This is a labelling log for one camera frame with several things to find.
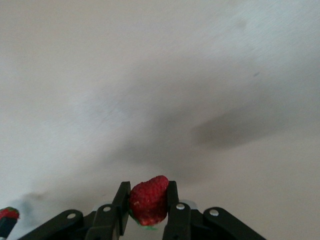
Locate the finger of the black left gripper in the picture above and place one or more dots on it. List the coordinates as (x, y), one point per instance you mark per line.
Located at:
(7, 227)

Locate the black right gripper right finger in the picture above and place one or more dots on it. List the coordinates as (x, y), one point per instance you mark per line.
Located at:
(173, 200)

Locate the large table cover mat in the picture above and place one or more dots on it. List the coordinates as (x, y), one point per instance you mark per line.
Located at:
(160, 50)

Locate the conical red strawberry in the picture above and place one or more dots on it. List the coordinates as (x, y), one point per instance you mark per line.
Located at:
(150, 200)

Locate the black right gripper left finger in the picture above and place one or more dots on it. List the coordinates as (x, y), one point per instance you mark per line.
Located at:
(122, 205)

